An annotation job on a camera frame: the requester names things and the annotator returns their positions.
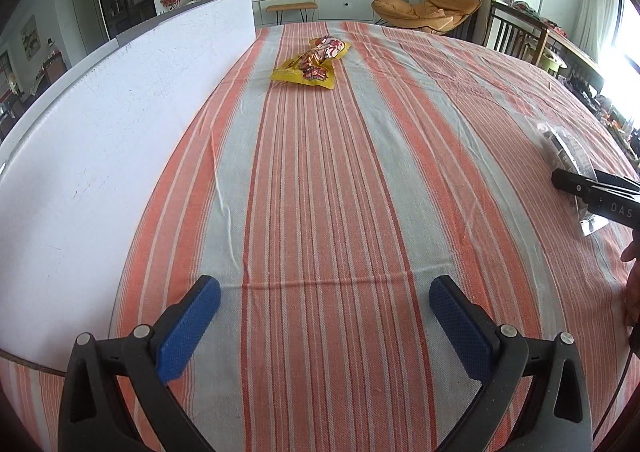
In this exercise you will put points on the cluttered side table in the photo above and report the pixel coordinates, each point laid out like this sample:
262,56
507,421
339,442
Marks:
548,47

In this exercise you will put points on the yellow red candy bag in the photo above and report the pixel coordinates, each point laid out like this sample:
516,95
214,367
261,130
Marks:
314,67

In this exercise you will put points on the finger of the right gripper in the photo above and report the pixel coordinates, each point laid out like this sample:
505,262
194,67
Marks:
620,182
583,187

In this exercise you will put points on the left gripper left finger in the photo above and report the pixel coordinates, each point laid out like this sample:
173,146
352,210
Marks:
93,412

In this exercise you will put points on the orange lounge chair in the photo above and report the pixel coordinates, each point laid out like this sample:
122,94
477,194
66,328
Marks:
437,17

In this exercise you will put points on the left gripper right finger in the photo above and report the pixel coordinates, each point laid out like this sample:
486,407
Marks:
555,415

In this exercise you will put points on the white cardboard box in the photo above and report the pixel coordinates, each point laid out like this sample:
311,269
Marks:
79,167

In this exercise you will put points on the person's right hand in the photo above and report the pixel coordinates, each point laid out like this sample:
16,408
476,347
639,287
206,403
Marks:
632,289

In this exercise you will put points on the clear plastic package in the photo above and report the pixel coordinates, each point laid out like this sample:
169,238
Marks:
562,150

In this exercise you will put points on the small wooden bench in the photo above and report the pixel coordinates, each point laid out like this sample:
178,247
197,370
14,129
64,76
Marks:
304,10

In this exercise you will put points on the dark wooden chair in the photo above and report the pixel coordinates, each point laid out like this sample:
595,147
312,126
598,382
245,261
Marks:
515,33

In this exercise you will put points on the white tv cabinet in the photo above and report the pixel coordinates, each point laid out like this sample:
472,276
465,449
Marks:
328,10

